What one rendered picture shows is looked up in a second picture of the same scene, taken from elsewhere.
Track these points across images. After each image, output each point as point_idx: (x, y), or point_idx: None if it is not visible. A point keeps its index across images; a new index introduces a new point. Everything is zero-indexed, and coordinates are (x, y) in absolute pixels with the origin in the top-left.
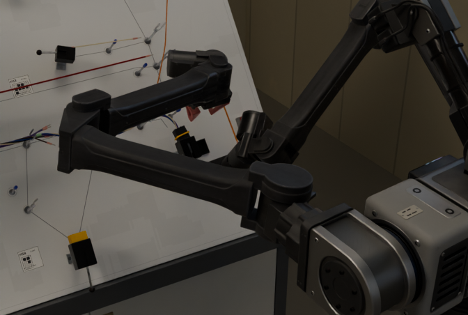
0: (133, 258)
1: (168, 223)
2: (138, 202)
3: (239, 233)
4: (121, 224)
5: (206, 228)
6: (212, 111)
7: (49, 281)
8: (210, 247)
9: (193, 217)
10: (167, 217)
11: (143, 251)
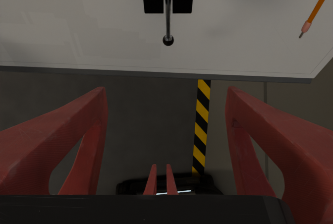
0: (31, 54)
1: (101, 33)
2: None
3: (214, 70)
4: (6, 13)
5: (165, 55)
6: (231, 141)
7: None
8: (162, 72)
9: (149, 37)
10: (100, 26)
11: (49, 52)
